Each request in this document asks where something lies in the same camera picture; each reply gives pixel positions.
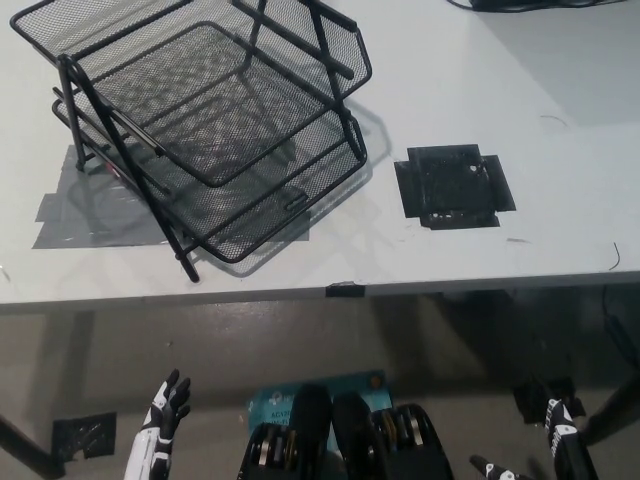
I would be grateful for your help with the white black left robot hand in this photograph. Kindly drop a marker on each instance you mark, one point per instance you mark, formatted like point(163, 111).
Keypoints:
point(157, 425)

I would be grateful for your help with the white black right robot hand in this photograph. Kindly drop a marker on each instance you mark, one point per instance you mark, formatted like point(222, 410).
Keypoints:
point(562, 435)

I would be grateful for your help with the black mesh file tray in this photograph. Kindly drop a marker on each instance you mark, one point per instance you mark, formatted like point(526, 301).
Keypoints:
point(225, 100)

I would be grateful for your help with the black floor tape patch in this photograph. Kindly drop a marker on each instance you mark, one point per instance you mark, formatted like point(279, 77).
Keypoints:
point(530, 400)
point(82, 435)

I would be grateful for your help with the dark slanted table leg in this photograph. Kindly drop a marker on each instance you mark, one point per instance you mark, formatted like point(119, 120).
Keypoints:
point(30, 450)
point(615, 410)

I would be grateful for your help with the teal printed cardboard box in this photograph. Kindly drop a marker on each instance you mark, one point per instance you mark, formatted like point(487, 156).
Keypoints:
point(270, 400)

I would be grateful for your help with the grey tape patch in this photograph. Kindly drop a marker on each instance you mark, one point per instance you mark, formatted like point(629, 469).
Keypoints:
point(75, 225)

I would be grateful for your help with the black tape square patch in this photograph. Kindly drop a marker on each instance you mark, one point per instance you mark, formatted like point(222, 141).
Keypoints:
point(450, 185)

